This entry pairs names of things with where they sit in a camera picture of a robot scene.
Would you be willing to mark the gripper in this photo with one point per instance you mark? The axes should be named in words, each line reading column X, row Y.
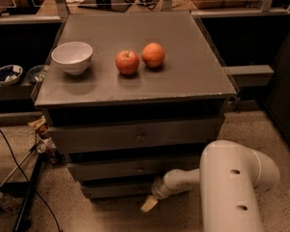
column 159, row 188

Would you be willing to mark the grey bottom drawer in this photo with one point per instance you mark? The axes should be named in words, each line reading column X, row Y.
column 117, row 187

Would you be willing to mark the grey drawer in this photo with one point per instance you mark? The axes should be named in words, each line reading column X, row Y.
column 118, row 168
column 117, row 187
column 116, row 136

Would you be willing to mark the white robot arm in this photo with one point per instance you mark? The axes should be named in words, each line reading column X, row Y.
column 229, row 175

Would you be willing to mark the grey middle drawer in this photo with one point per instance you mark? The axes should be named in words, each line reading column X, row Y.
column 118, row 168

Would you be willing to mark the grey top drawer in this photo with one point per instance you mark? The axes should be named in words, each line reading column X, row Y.
column 116, row 136

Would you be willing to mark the grey drawer cabinet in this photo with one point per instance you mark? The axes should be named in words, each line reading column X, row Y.
column 190, row 83

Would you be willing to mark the snack wrapper pile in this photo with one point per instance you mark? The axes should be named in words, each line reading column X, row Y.
column 45, row 145

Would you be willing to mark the black tripod leg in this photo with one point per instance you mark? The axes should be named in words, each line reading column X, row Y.
column 22, row 223

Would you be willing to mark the plastic water bottle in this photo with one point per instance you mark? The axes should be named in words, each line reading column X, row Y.
column 8, row 203

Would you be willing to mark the red apple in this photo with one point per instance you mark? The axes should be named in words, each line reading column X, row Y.
column 127, row 62

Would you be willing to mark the orange fruit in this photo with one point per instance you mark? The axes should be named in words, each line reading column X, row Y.
column 153, row 55

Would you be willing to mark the grey side shelf block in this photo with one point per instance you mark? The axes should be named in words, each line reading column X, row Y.
column 250, row 76

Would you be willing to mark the white ceramic bowl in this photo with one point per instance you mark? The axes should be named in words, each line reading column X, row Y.
column 73, row 58

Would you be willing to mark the small dark bowl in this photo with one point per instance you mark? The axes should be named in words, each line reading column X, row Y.
column 36, row 74

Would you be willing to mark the blue white patterned bowl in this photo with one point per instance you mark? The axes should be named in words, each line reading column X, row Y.
column 10, row 74

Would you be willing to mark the black monitor stand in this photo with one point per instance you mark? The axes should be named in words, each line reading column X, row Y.
column 106, row 5

